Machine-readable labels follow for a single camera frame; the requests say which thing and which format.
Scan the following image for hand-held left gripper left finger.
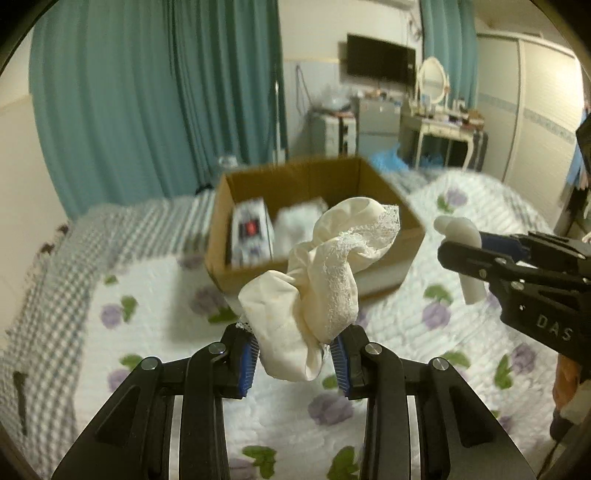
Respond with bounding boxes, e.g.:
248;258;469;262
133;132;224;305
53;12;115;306
51;323;259;480

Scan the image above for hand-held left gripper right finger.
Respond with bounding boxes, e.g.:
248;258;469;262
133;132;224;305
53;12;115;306
330;324;539;480

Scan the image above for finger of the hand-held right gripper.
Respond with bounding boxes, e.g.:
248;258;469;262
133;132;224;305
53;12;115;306
438;240;520;288
479;231;580;261

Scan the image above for white sock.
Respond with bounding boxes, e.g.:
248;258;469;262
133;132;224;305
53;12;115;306
434;216;486;306

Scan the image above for cream lace cloth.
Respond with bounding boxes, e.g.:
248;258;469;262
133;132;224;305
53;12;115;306
238;198;402;381

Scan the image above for white tissue packet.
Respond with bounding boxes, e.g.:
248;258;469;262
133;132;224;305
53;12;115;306
228;198;273;267

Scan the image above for white cotton wad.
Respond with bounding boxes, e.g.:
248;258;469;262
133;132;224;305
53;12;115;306
274;198;329;259

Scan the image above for brown cardboard box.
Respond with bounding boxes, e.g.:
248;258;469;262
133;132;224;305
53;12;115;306
204;156;426;305

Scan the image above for person's right hand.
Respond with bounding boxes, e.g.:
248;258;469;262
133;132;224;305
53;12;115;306
551;355;583;421

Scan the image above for white floral quilt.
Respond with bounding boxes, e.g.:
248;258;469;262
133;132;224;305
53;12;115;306
78;168;573;480

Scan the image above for cream wardrobe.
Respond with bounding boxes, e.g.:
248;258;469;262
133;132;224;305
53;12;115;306
475;32;585;232

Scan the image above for blue plastic bag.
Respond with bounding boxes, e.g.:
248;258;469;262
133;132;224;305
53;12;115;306
369;143;409;174

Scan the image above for white dressing table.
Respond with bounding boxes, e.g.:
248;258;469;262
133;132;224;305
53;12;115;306
399;111;485;172

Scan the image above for grey mini fridge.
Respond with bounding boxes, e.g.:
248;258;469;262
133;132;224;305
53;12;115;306
351;96;402;155

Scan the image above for white oval vanity mirror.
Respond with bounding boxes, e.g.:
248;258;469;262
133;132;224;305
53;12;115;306
417;56;451;106

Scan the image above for clear plastic bag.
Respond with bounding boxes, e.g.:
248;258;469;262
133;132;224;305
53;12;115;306
316;85;354;112

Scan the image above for narrow teal curtain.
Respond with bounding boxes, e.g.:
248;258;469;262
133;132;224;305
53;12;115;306
419;0;478;112

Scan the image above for small dark item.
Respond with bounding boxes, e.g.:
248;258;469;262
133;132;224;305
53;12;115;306
39;222;72;256

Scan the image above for white standing pole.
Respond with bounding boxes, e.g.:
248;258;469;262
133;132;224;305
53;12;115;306
272;78;287;162

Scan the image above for teal corner curtain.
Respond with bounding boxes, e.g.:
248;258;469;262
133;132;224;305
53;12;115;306
175;0;289;204

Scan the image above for wide teal curtain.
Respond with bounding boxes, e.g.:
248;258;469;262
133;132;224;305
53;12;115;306
28;0;185;217

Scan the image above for black wall television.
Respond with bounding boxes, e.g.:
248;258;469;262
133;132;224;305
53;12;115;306
346;33;416;87

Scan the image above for black strap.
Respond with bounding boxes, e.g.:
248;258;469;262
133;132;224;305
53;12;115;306
13;369;31;435

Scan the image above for hanging wall cables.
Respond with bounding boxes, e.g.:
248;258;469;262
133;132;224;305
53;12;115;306
295;65;311;112

